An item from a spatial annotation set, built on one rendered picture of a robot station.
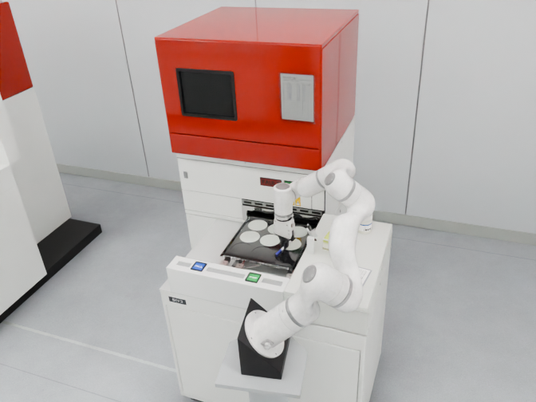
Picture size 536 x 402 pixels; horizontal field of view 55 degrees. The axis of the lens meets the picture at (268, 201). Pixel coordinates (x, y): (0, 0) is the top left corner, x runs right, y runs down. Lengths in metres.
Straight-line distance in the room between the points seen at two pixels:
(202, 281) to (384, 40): 2.22
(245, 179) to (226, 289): 0.67
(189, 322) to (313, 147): 1.00
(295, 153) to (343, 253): 0.76
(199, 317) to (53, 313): 1.60
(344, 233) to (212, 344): 1.00
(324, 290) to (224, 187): 1.20
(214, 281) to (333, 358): 0.61
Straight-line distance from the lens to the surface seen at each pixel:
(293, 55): 2.27
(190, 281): 2.31
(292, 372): 2.02
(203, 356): 2.63
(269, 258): 2.41
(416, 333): 3.38
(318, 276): 1.69
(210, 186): 2.78
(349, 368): 2.32
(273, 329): 1.89
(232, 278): 2.21
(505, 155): 3.99
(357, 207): 1.93
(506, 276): 3.97
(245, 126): 2.47
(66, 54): 5.02
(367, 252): 2.34
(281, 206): 2.29
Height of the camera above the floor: 2.36
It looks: 31 degrees down
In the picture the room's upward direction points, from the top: 3 degrees counter-clockwise
